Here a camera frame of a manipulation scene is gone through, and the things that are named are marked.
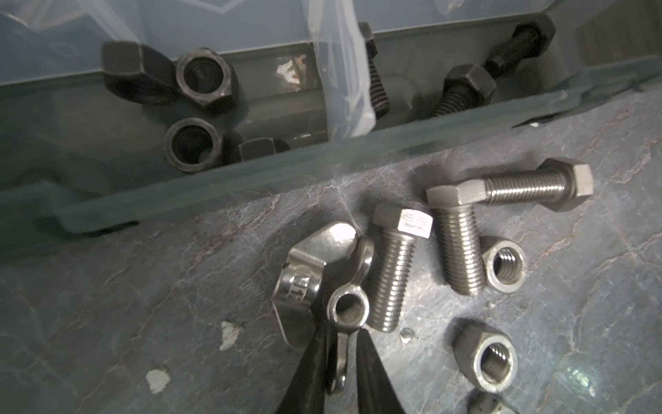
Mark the silver hex nut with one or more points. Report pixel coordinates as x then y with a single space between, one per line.
504 264
487 357

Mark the black hex nut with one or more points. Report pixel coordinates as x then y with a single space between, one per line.
138 73
258 148
193 145
208 81

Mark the black hex bolt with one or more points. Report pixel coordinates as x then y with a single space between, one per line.
466 87
529 40

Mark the silver threaded bolt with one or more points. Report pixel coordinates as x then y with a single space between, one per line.
401 229

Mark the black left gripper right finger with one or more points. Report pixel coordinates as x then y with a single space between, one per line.
375 393

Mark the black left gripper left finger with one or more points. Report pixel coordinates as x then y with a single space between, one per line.
307 390

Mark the black threaded bolt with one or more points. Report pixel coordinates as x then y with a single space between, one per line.
380 101

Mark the silver wing nut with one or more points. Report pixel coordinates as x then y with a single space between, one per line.
347 310
300 281

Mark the silver hex bolt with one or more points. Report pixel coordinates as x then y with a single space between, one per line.
559 184
459 234

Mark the clear plastic organizer box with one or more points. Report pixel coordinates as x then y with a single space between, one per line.
78 161

